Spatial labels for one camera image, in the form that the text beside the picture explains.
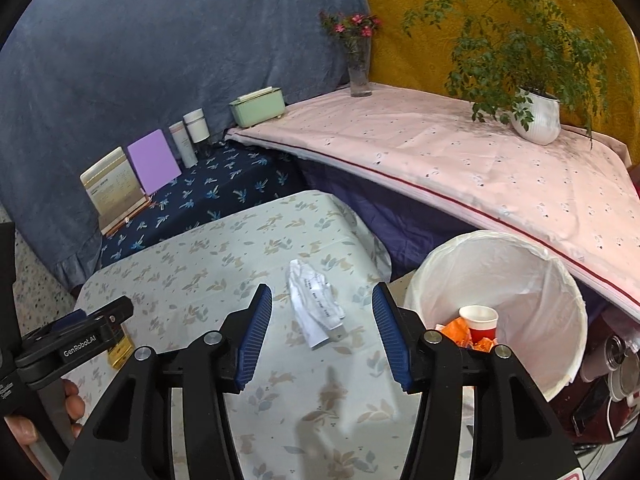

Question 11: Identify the pink cloth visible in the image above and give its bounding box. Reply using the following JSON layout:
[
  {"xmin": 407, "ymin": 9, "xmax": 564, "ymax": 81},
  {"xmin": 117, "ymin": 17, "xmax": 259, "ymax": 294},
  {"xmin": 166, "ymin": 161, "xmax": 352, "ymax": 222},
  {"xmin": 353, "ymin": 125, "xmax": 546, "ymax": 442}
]
[{"xmin": 224, "ymin": 81, "xmax": 640, "ymax": 323}]

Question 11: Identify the beige open box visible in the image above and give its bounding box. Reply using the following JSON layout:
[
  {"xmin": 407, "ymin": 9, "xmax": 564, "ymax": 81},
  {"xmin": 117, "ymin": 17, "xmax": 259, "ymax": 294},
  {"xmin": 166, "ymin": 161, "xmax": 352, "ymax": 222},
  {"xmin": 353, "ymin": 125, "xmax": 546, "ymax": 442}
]
[{"xmin": 80, "ymin": 146, "xmax": 152, "ymax": 235}]

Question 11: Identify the glass vase with pink flowers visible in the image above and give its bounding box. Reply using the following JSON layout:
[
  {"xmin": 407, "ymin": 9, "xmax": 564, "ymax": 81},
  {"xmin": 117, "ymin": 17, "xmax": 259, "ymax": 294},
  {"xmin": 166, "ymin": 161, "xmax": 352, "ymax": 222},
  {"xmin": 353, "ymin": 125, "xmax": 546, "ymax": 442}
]
[{"xmin": 320, "ymin": 10, "xmax": 382, "ymax": 98}]

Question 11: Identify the white jar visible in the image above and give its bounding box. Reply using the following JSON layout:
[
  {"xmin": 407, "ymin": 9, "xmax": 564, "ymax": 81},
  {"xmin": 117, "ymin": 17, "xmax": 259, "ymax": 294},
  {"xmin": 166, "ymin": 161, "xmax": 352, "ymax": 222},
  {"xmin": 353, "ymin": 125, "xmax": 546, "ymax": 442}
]
[{"xmin": 183, "ymin": 108, "xmax": 210, "ymax": 143}]

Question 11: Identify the gold and black box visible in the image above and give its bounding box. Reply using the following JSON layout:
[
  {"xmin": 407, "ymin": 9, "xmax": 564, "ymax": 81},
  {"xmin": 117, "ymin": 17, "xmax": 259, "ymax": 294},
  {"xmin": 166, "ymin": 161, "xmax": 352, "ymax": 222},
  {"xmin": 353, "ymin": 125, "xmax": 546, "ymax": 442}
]
[{"xmin": 109, "ymin": 327, "xmax": 135, "ymax": 371}]

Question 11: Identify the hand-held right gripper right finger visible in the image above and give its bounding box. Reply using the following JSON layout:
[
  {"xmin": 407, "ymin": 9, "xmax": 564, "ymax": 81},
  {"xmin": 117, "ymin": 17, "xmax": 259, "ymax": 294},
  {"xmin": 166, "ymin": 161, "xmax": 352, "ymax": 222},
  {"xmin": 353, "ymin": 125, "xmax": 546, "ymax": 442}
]
[{"xmin": 371, "ymin": 281, "xmax": 583, "ymax": 480}]

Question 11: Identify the red and white paper cup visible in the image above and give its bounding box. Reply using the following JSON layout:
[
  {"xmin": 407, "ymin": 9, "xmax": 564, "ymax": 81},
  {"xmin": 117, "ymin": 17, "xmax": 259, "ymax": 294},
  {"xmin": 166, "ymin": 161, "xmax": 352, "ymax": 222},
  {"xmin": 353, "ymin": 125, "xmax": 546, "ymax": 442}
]
[{"xmin": 459, "ymin": 305, "xmax": 500, "ymax": 343}]

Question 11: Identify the dark purple cloth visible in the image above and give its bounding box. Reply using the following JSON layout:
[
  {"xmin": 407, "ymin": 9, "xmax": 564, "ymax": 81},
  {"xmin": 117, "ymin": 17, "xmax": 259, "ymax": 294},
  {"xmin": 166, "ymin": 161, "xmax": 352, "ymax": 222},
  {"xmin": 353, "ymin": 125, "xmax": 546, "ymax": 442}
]
[{"xmin": 295, "ymin": 157, "xmax": 640, "ymax": 321}]

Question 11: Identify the blue-grey cloth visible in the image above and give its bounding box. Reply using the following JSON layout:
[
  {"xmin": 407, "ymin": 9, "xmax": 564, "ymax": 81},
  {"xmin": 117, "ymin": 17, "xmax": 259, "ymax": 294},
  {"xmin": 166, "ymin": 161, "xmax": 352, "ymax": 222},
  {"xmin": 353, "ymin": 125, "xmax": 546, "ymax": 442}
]
[{"xmin": 0, "ymin": 0, "xmax": 371, "ymax": 286}]

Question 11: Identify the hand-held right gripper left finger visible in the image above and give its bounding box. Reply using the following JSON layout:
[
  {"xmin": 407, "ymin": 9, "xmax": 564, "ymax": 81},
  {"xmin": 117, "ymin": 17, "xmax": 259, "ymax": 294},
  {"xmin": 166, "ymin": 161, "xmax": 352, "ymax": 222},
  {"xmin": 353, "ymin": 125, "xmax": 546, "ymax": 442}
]
[{"xmin": 60, "ymin": 284, "xmax": 273, "ymax": 480}]

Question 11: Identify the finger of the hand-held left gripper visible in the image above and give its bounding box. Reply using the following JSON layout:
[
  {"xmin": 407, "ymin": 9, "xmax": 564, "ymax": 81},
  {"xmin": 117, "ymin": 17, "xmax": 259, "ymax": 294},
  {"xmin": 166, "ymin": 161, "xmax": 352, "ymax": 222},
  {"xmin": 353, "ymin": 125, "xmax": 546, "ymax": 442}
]
[{"xmin": 15, "ymin": 296, "xmax": 135, "ymax": 388}]

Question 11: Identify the green tissue box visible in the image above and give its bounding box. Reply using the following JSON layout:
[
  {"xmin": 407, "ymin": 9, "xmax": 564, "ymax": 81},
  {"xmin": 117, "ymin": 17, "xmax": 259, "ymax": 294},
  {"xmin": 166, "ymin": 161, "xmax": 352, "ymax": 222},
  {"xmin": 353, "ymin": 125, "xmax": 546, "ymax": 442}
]
[{"xmin": 229, "ymin": 86, "xmax": 286, "ymax": 128}]

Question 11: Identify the white paper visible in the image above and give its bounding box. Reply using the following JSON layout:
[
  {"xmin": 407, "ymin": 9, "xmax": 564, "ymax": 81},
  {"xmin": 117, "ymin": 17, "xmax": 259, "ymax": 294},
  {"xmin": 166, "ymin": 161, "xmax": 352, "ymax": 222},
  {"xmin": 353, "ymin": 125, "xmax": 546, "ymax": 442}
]
[{"xmin": 287, "ymin": 259, "xmax": 347, "ymax": 351}]

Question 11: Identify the purple card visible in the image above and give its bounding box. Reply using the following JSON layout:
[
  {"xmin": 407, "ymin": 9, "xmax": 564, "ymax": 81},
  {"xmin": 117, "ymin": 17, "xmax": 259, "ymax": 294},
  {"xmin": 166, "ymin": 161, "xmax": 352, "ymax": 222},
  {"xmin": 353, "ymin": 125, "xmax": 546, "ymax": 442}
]
[{"xmin": 126, "ymin": 129, "xmax": 182, "ymax": 195}]

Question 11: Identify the floral tablecloth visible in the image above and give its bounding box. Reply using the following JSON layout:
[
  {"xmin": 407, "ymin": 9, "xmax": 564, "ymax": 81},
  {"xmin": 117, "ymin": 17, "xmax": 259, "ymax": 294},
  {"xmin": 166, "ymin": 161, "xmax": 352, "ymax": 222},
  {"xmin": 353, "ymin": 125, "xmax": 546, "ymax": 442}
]
[{"xmin": 65, "ymin": 190, "xmax": 481, "ymax": 480}]

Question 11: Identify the white tube bottle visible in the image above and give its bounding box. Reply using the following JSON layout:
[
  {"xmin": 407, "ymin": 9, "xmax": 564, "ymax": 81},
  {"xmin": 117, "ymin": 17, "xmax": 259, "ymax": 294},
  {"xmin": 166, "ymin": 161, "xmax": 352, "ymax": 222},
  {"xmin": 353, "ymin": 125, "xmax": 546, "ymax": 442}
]
[{"xmin": 169, "ymin": 121, "xmax": 198, "ymax": 168}]

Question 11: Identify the white lined trash bin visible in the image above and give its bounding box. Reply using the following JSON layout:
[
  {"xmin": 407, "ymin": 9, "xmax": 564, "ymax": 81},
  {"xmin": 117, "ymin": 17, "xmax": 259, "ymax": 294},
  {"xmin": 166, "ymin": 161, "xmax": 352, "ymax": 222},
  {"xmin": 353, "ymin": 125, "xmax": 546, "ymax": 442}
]
[{"xmin": 402, "ymin": 230, "xmax": 588, "ymax": 401}]

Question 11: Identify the green plant in white pot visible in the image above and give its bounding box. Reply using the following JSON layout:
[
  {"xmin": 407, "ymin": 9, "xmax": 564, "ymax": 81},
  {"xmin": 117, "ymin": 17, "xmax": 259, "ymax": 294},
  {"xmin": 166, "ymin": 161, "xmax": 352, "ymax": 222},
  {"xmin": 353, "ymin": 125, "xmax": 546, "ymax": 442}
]
[{"xmin": 402, "ymin": 0, "xmax": 633, "ymax": 146}]

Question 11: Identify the navy patterned cloth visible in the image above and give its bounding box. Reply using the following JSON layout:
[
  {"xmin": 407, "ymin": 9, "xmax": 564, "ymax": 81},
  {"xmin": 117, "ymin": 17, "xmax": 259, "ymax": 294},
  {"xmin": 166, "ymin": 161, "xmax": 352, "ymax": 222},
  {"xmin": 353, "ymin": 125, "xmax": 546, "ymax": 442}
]
[{"xmin": 100, "ymin": 140, "xmax": 306, "ymax": 268}]

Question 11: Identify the person's left hand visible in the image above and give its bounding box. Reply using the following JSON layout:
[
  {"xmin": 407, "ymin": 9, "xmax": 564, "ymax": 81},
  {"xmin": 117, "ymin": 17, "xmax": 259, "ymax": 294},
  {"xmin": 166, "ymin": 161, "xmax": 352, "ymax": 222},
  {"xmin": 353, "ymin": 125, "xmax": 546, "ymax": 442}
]
[{"xmin": 4, "ymin": 379, "xmax": 86, "ymax": 456}]

